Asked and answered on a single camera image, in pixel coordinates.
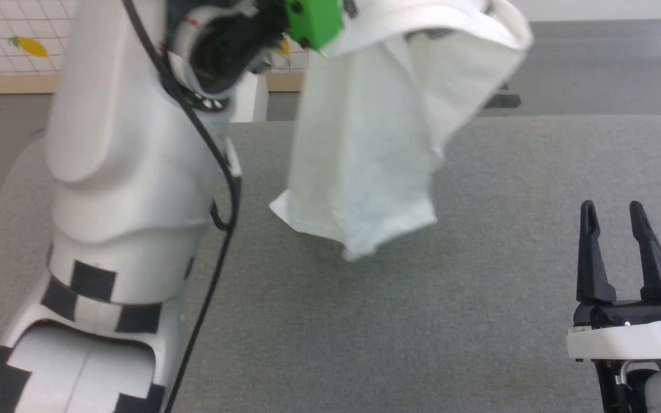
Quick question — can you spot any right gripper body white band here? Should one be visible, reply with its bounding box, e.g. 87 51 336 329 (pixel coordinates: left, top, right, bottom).
566 299 661 362

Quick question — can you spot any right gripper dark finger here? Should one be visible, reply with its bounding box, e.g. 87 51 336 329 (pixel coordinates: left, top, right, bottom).
576 200 617 305
629 201 661 303

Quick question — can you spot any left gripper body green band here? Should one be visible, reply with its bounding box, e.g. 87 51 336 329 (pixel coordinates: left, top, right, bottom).
190 0 344 93

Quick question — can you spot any white garment with grey stitching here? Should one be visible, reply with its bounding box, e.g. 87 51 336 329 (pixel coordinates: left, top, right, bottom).
269 0 535 263

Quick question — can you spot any white square pillar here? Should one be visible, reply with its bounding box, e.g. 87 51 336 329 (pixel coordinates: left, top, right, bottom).
230 72 269 122

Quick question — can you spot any large dark floor mat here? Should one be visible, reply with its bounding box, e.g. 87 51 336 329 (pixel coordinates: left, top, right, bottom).
481 93 522 110

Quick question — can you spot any yellow leaf-shaped toy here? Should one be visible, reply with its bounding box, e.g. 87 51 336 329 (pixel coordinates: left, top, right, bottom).
8 36 50 59

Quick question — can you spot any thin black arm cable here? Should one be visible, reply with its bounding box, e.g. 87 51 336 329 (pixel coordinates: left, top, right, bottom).
121 0 243 413

